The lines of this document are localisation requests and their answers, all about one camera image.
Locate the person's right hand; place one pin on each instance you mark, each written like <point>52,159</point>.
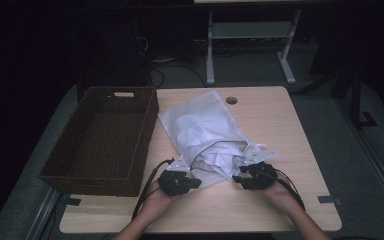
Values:
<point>280,196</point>

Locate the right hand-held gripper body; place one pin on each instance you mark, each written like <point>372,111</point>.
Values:
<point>260,175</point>

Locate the black metal stand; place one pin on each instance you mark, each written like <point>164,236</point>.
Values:
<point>356,100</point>

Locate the white cloth garment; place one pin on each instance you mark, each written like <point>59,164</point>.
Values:
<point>210,133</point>

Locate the metal floor rail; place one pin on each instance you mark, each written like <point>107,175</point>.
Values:
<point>376,160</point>
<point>41,216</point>

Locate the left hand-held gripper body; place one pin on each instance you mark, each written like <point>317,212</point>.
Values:
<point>175,181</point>

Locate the person's left hand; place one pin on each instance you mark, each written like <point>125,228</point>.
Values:
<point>158,203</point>

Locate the grey tape strip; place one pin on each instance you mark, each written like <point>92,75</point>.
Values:
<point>70,201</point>
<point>329,200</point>

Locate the brown wicker basket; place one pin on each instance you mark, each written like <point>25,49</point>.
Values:
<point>103,143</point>

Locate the white mesh laundry bag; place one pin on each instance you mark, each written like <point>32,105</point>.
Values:
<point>200,133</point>

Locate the white metal desk frame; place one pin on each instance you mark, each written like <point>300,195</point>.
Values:
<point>250,31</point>

